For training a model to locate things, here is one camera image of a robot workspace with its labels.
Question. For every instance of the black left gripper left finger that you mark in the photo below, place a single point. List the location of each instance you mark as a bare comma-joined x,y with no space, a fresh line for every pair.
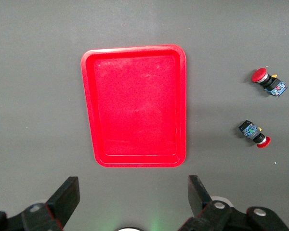
62,197

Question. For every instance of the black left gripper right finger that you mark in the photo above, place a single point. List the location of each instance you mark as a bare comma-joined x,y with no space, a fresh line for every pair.
200,199

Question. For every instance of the red push button switch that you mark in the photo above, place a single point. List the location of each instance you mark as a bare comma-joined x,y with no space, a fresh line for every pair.
250,130
258,75

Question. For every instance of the red plastic tray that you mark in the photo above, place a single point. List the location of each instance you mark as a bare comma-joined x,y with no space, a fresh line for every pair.
135,106

